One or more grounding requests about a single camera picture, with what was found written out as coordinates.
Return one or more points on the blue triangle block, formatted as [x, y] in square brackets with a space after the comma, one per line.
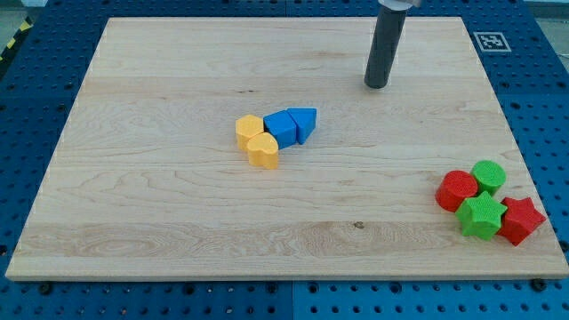
[305, 120]

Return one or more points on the green cylinder block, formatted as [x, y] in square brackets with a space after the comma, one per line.
[490, 176]

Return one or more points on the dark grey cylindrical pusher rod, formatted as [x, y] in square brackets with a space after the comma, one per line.
[386, 36]

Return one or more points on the white fiducial marker tag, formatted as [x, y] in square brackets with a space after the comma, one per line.
[489, 41]

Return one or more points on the yellow hexagon block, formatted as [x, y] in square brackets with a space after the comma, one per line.
[247, 127]

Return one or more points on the yellow heart block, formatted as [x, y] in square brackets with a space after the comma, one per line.
[262, 150]

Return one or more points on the blue cube block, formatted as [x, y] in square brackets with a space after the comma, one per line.
[282, 127]

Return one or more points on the green star block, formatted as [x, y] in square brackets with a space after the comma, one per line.
[480, 216]

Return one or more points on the red cylinder block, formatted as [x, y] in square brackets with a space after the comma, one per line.
[455, 187]

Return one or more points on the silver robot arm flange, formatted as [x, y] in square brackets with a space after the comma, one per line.
[400, 5]

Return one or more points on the yellow black hazard tape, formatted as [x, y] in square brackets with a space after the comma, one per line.
[17, 40]

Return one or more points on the light wooden board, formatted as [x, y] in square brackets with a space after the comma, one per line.
[147, 182]

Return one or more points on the red star block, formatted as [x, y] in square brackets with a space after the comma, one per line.
[520, 219]

